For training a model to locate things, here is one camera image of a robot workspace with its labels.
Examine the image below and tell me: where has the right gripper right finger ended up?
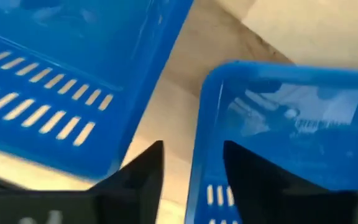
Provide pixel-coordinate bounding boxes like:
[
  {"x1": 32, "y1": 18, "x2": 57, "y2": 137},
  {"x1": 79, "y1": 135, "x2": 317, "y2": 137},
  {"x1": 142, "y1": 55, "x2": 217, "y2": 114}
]
[{"x1": 223, "y1": 139, "x2": 358, "y2": 224}]

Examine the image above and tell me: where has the blue plastic basket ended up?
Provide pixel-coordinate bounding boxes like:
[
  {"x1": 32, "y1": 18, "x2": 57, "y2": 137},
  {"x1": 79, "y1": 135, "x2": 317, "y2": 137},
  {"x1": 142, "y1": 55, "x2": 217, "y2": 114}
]
[
  {"x1": 0, "y1": 0, "x2": 195, "y2": 183},
  {"x1": 184, "y1": 60, "x2": 358, "y2": 224}
]

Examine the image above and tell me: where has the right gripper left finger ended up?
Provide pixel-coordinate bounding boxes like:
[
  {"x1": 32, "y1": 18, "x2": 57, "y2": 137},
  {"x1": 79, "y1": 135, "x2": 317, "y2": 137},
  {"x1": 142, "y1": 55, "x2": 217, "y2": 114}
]
[{"x1": 87, "y1": 139, "x2": 165, "y2": 224}]

